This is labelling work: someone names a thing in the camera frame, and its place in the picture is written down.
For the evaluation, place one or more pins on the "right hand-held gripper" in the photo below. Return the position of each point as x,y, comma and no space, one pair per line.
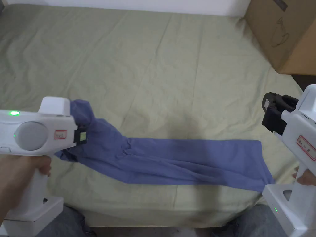
301,128

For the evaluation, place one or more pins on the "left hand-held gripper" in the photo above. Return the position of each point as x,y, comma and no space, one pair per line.
32,134

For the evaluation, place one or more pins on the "blue shirt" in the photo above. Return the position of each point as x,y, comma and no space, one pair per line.
158,160

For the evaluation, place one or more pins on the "person's right hand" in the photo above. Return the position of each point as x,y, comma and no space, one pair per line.
308,178

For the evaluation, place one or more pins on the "person's left hand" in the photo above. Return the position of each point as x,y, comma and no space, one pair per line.
12,177

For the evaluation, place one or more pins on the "brown cardboard carton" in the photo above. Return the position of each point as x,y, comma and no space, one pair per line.
284,29

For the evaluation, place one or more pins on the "person's legs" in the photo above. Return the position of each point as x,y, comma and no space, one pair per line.
71,222

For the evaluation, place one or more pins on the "bed with pale green sheet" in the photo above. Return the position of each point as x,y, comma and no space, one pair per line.
153,74

